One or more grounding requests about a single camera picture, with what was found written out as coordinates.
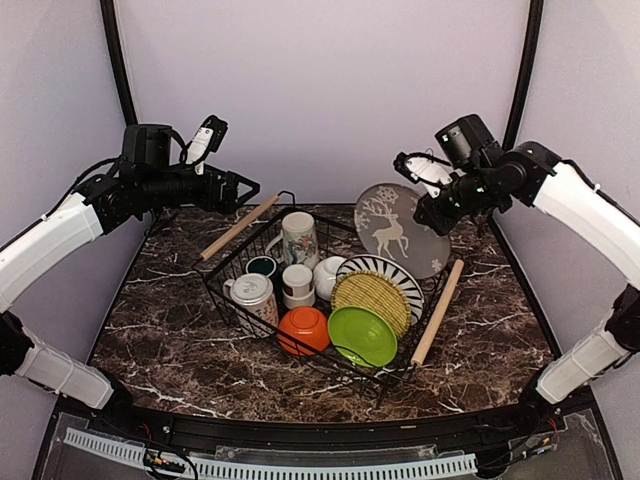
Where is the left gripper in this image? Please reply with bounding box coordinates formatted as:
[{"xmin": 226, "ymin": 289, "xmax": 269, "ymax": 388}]
[{"xmin": 140, "ymin": 162, "xmax": 261, "ymax": 215}]

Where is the white ribbed bowl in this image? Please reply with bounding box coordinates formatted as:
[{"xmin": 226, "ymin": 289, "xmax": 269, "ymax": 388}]
[{"xmin": 313, "ymin": 256, "xmax": 345, "ymax": 301}]

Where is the yellow woven pattern plate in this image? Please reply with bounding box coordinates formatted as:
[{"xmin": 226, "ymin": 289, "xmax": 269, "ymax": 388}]
[{"xmin": 331, "ymin": 271, "xmax": 411, "ymax": 339}]

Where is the wooden rack handle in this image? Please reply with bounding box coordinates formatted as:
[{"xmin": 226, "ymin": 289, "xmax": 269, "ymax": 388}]
[
  {"xmin": 199, "ymin": 195, "xmax": 280, "ymax": 261},
  {"xmin": 411, "ymin": 259, "xmax": 464, "ymax": 367}
]

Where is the grey deer pattern plate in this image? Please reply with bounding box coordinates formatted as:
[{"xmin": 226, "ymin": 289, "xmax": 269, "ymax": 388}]
[{"xmin": 354, "ymin": 183, "xmax": 451, "ymax": 279}]

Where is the white brown striped cup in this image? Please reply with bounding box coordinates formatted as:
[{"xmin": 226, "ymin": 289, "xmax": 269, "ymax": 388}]
[{"xmin": 282, "ymin": 264, "xmax": 316, "ymax": 310}]

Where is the orange bowl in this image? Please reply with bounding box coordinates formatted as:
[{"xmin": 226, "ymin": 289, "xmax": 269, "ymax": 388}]
[{"xmin": 277, "ymin": 307, "xmax": 330, "ymax": 356}]

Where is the black front rail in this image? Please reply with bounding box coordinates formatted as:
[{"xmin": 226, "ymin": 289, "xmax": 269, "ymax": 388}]
[{"xmin": 90, "ymin": 406, "xmax": 553, "ymax": 452}]

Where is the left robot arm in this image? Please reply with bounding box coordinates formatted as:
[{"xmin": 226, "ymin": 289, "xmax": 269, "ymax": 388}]
[{"xmin": 1, "ymin": 115, "xmax": 260, "ymax": 436}]

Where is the white leaf pattern mug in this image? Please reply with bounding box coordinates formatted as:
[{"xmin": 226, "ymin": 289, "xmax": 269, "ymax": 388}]
[{"xmin": 223, "ymin": 273, "xmax": 279, "ymax": 338}]

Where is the tall dragon pattern mug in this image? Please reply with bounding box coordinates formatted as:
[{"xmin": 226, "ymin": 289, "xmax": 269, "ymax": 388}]
[{"xmin": 265, "ymin": 211, "xmax": 319, "ymax": 270}]

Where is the lime green plate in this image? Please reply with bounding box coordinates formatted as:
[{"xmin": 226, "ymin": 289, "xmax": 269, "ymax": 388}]
[{"xmin": 328, "ymin": 306, "xmax": 398, "ymax": 368}]

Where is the dark green cup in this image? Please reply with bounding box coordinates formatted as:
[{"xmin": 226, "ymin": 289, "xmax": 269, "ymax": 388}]
[{"xmin": 245, "ymin": 255, "xmax": 281, "ymax": 282}]

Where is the black white striped plate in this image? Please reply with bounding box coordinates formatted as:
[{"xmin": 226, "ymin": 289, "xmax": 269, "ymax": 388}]
[{"xmin": 336, "ymin": 254, "xmax": 425, "ymax": 325}]

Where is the left wooden rack handle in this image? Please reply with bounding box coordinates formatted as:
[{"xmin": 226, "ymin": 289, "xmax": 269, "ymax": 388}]
[{"xmin": 199, "ymin": 195, "xmax": 280, "ymax": 261}]

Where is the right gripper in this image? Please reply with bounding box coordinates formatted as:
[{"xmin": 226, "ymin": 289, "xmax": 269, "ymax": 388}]
[{"xmin": 414, "ymin": 164, "xmax": 505, "ymax": 235}]

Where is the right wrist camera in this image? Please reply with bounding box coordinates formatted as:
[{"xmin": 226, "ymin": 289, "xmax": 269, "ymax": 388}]
[{"xmin": 393, "ymin": 152, "xmax": 453, "ymax": 198}]

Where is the white slotted cable duct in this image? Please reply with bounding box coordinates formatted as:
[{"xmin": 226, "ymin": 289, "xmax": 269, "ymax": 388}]
[{"xmin": 63, "ymin": 428, "xmax": 478, "ymax": 479}]

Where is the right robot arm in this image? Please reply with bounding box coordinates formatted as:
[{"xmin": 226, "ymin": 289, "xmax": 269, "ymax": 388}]
[{"xmin": 395, "ymin": 134, "xmax": 639, "ymax": 434}]

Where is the black wire dish rack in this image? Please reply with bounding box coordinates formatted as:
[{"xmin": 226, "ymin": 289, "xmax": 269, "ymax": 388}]
[{"xmin": 191, "ymin": 189, "xmax": 451, "ymax": 407}]

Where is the right wooden rack handle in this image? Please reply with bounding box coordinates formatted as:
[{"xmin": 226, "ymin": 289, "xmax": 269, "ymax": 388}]
[{"xmin": 411, "ymin": 259, "xmax": 464, "ymax": 367}]

